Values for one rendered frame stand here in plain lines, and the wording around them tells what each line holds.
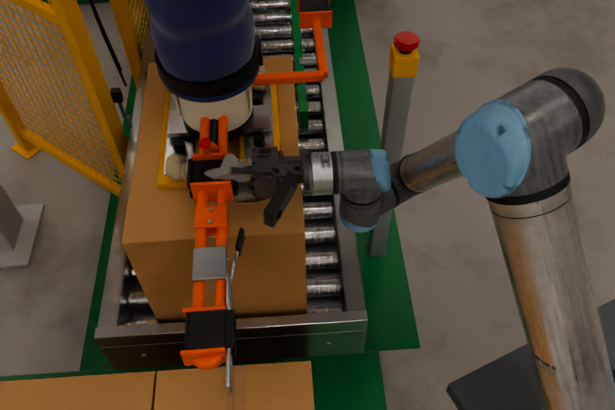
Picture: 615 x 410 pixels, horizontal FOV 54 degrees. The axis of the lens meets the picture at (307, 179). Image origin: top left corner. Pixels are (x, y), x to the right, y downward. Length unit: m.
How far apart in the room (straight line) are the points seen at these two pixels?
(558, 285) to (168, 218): 0.83
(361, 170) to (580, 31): 2.57
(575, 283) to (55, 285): 2.01
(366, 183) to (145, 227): 0.50
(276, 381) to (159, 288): 0.38
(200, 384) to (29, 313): 1.05
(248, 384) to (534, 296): 0.88
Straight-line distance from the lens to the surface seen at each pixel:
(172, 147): 1.49
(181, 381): 1.64
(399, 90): 1.73
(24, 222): 2.75
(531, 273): 0.91
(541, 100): 0.85
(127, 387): 1.67
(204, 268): 1.13
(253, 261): 1.42
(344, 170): 1.22
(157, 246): 1.37
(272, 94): 1.59
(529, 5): 3.76
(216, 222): 1.18
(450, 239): 2.51
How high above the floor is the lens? 2.05
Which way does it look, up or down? 51 degrees down
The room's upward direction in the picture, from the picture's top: 1 degrees counter-clockwise
